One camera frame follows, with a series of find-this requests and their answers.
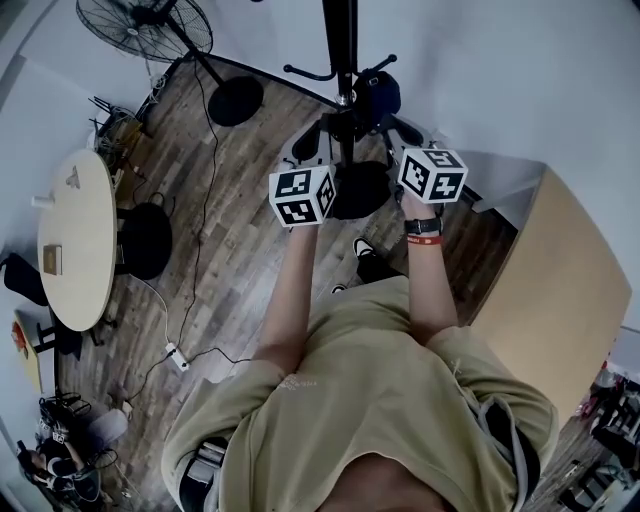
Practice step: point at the brown cardboard boxes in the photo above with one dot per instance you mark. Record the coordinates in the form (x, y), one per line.
(127, 140)

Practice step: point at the brown flat box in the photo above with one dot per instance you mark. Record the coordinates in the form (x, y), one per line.
(53, 260)

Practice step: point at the small pale paper object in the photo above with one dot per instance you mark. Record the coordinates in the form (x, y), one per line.
(73, 177)

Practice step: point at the person's right shoe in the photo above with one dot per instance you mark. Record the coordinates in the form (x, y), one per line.
(364, 247)

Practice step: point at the orange object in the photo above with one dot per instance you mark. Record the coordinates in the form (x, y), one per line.
(20, 336)

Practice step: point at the round wooden table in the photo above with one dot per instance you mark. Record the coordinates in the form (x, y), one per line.
(77, 240)

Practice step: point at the person's black trouser leg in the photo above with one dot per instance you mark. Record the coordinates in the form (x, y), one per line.
(380, 270)

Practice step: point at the dark blue cap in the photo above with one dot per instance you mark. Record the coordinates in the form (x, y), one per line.
(382, 97)

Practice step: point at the small yellow side table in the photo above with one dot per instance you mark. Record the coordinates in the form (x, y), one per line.
(29, 355)

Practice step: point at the person's left shoe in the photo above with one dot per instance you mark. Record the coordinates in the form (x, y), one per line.
(339, 289)

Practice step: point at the black wristwatch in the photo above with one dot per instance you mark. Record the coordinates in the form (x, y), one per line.
(422, 226)

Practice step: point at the square light wooden table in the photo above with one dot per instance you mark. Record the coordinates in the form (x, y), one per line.
(560, 290)

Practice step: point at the black router with antennas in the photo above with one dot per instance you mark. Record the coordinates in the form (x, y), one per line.
(102, 115)

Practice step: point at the person's left forearm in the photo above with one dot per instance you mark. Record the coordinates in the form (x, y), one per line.
(290, 295)

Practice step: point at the red wristband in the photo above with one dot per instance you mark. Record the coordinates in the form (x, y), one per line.
(424, 240)

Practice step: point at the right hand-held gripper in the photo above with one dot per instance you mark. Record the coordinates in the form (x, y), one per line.
(432, 175)

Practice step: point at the black coat rack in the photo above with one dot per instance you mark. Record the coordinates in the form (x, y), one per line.
(340, 40)

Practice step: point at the black office chair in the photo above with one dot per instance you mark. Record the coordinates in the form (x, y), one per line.
(22, 280)
(590, 487)

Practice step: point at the person's shoe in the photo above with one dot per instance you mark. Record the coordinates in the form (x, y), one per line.
(339, 289)
(364, 247)

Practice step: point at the person's right forearm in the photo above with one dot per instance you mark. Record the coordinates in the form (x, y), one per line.
(430, 285)

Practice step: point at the black standing fan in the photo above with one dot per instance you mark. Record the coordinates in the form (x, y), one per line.
(145, 27)

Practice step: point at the black round chair seat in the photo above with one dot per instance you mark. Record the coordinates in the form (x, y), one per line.
(145, 242)

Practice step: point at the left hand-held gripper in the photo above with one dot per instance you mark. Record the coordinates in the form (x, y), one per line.
(300, 195)

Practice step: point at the person's beige shirt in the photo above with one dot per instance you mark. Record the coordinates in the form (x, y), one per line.
(370, 375)

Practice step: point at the white power strip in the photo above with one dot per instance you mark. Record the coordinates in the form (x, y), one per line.
(177, 356)

